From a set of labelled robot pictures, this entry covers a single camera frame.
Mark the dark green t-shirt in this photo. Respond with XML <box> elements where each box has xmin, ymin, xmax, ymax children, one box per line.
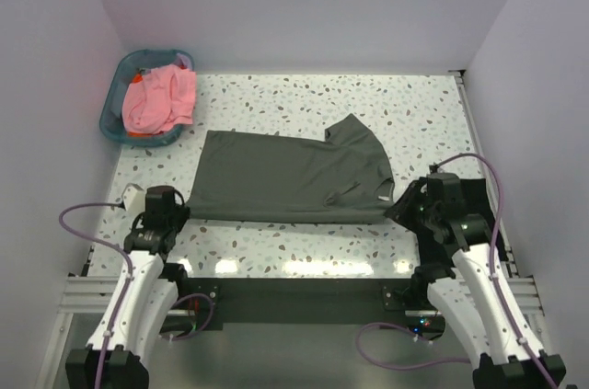
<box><xmin>187</xmin><ymin>114</ymin><xmax>395</xmax><ymax>224</ymax></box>

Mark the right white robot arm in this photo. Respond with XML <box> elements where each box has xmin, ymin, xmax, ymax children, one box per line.
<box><xmin>386</xmin><ymin>173</ymin><xmax>566</xmax><ymax>388</ymax></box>

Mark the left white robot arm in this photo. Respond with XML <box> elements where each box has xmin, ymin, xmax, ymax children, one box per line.
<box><xmin>65</xmin><ymin>184</ymin><xmax>191</xmax><ymax>388</ymax></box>

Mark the black folded t-shirt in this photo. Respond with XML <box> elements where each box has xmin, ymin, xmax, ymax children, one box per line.
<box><xmin>416</xmin><ymin>178</ymin><xmax>496</xmax><ymax>267</ymax></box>

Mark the teal laundry basket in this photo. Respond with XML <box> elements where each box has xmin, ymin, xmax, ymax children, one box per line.
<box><xmin>98</xmin><ymin>49</ymin><xmax>194</xmax><ymax>148</ymax></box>

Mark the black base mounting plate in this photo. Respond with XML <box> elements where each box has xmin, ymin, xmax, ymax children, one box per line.
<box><xmin>161</xmin><ymin>278</ymin><xmax>445</xmax><ymax>337</ymax></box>

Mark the pink t-shirt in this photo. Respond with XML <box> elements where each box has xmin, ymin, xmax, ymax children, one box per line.
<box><xmin>122</xmin><ymin>64</ymin><xmax>197</xmax><ymax>135</ymax></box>

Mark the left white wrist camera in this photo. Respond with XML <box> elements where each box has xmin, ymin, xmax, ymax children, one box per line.
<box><xmin>121</xmin><ymin>183</ymin><xmax>146</xmax><ymax>215</ymax></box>

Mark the aluminium frame rail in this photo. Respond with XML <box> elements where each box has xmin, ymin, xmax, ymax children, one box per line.
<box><xmin>60</xmin><ymin>277</ymin><xmax>544</xmax><ymax>315</ymax></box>

